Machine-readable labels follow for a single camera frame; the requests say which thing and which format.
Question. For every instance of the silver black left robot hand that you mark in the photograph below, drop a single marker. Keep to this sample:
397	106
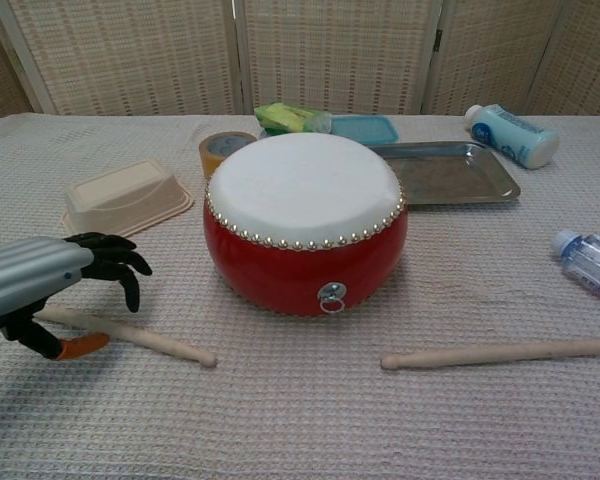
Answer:
35	270

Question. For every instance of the wooden drumstick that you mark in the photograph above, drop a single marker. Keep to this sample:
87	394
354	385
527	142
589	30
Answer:
480	356
155	342

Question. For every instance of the red drum with white skin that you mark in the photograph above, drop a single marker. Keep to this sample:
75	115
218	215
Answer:
280	270

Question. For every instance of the stainless steel rectangular tray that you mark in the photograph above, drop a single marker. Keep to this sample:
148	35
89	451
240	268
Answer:
450	175

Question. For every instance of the beige plastic food container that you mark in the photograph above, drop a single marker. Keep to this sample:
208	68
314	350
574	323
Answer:
125	195

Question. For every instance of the brown packing tape roll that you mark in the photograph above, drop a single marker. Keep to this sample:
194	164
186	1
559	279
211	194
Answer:
210	155

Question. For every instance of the woven folding screen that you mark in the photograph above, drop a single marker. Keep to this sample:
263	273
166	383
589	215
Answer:
130	50

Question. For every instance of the green clear snack bag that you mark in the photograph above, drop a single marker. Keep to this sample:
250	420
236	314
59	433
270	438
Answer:
285	117

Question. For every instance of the beige waffle weave tablecloth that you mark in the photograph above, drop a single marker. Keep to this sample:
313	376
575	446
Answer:
300	410

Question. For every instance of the blue plastic container lid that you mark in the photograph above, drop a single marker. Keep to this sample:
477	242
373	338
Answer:
365	130

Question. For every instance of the white bottle with blue label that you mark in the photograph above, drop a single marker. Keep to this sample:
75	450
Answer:
515	137

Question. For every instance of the clear plastic water bottle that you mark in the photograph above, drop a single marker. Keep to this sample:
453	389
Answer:
590	260

